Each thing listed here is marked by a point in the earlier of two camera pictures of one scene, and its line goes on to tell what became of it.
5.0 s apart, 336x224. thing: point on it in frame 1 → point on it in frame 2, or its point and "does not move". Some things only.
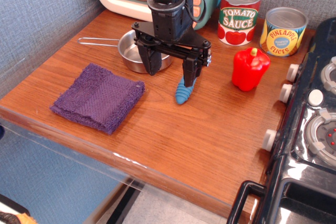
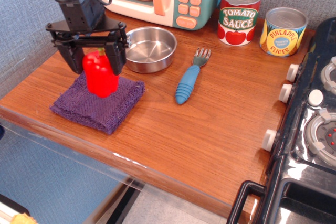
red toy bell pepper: (249, 65) → (102, 80)
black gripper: (172, 28) → (88, 24)
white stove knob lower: (269, 139) does not move
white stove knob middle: (285, 93) does not move
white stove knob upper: (292, 72) does not move
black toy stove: (300, 184) does not move
